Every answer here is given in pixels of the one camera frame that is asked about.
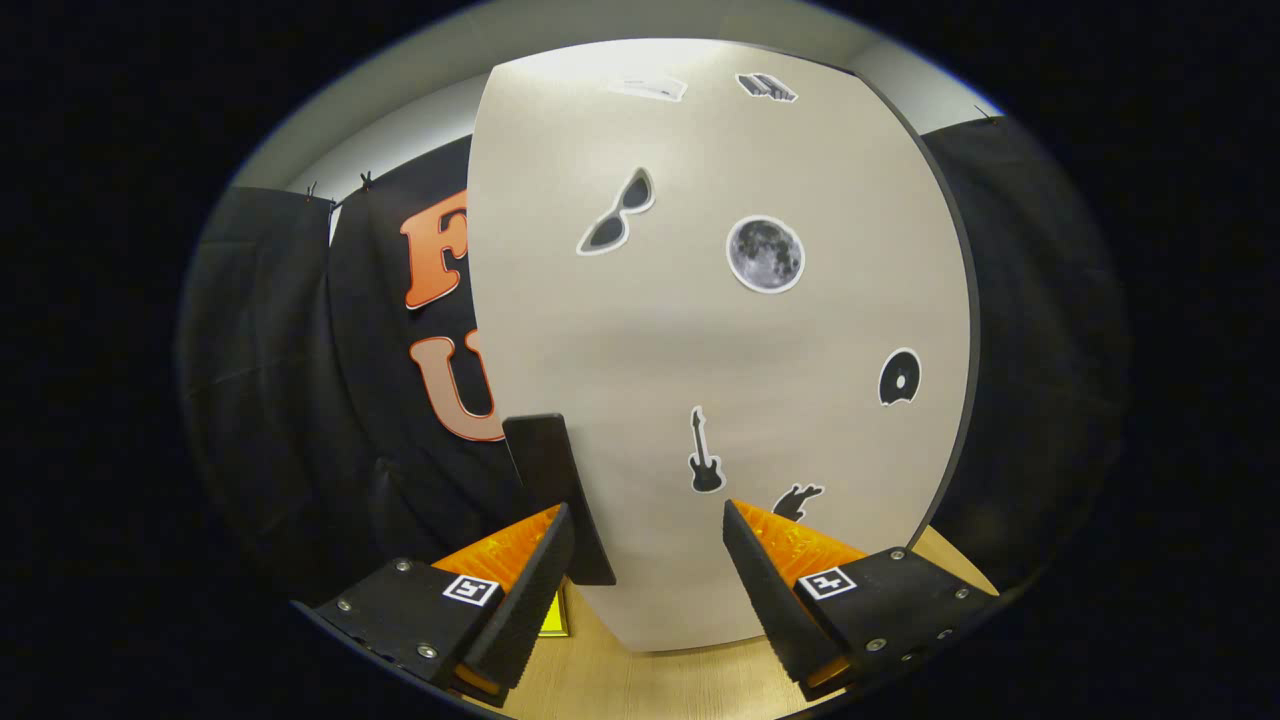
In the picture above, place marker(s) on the yellow book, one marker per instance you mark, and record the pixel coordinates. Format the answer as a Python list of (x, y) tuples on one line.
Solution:
[(553, 618)]

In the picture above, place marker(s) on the beige shoe cabinet door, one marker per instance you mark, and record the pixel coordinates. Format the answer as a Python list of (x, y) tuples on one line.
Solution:
[(700, 330)]

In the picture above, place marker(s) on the black backdrop cloth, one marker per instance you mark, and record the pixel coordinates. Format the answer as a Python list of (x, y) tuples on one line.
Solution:
[(300, 380)]

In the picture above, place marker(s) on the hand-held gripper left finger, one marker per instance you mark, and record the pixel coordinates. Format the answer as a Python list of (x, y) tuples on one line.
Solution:
[(535, 590)]

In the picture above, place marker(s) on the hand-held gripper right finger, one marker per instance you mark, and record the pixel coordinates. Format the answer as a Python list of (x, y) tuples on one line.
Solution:
[(765, 590)]

